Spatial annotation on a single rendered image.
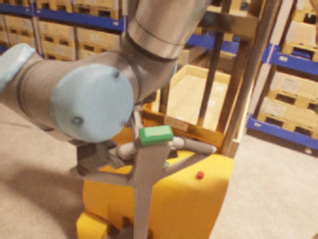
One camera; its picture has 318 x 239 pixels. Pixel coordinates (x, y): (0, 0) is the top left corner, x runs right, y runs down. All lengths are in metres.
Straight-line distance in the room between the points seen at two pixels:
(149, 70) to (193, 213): 0.94
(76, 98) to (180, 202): 0.99
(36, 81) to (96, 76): 0.08
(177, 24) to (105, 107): 0.14
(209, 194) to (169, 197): 0.21
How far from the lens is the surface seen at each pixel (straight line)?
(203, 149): 0.66
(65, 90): 0.24
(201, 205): 1.14
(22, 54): 0.34
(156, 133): 0.52
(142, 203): 0.84
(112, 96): 0.25
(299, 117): 3.04
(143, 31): 0.31
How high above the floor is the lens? 1.74
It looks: 34 degrees down
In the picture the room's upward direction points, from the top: 6 degrees clockwise
